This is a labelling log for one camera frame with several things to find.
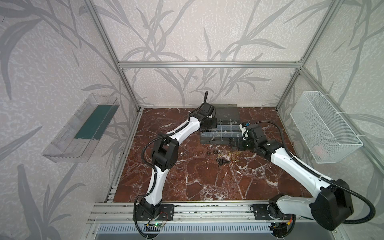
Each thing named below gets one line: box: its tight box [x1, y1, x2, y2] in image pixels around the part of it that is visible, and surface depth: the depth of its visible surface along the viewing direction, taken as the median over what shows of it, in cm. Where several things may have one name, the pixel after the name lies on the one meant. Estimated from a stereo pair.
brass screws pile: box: [226, 150, 242, 163], surface depth 96 cm
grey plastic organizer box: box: [200, 103, 242, 145], surface depth 104 cm
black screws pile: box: [215, 155, 230, 166], surface depth 93 cm
